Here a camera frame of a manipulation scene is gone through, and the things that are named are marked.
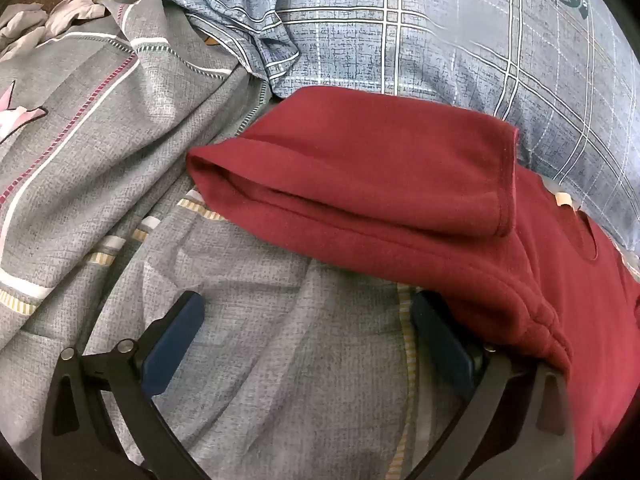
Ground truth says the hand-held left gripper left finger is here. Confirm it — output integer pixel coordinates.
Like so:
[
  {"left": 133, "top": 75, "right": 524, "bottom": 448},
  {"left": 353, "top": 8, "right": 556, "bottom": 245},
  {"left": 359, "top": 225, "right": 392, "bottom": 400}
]
[{"left": 40, "top": 290, "right": 211, "bottom": 480}]

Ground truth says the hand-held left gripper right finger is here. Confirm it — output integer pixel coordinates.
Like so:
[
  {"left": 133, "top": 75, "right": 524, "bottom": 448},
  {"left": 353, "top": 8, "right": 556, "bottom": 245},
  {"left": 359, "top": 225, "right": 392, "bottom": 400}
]
[{"left": 410, "top": 290, "right": 577, "bottom": 480}]

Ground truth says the dark red sweater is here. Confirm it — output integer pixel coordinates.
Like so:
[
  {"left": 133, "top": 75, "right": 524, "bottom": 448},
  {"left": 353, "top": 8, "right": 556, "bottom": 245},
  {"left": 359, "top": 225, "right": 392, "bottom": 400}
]
[{"left": 185, "top": 86, "right": 640, "bottom": 480}]

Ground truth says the grey striped bed sheet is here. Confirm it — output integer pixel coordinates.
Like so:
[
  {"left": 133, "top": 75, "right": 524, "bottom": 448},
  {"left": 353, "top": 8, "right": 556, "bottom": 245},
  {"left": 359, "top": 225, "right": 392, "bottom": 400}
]
[{"left": 0, "top": 0, "right": 481, "bottom": 480}]

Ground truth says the blue plaid pillow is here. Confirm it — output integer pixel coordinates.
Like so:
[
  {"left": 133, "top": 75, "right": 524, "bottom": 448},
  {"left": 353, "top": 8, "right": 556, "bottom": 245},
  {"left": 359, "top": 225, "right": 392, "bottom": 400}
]
[{"left": 152, "top": 0, "right": 640, "bottom": 253}]

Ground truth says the light grey crumpled cloth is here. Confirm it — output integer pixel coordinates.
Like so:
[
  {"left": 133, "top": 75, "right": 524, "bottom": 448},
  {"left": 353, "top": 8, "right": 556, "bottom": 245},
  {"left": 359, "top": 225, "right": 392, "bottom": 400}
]
[{"left": 0, "top": 0, "right": 118, "bottom": 58}]

